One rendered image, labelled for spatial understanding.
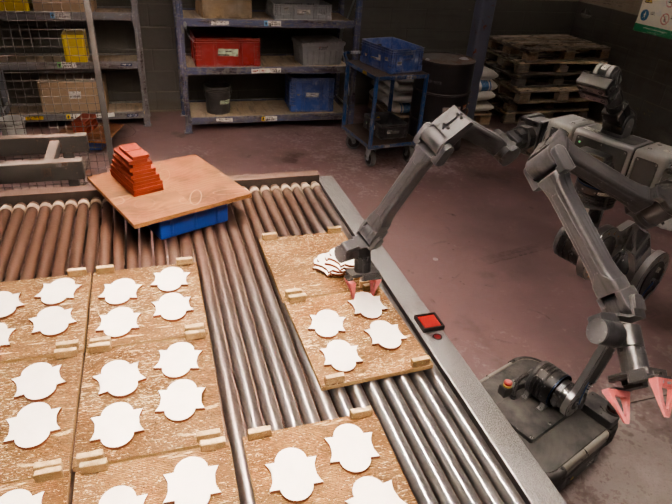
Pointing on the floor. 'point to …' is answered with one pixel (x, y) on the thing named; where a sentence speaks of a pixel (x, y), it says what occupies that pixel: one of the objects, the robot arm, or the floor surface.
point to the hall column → (483, 15)
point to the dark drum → (441, 87)
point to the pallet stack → (540, 73)
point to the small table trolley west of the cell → (356, 135)
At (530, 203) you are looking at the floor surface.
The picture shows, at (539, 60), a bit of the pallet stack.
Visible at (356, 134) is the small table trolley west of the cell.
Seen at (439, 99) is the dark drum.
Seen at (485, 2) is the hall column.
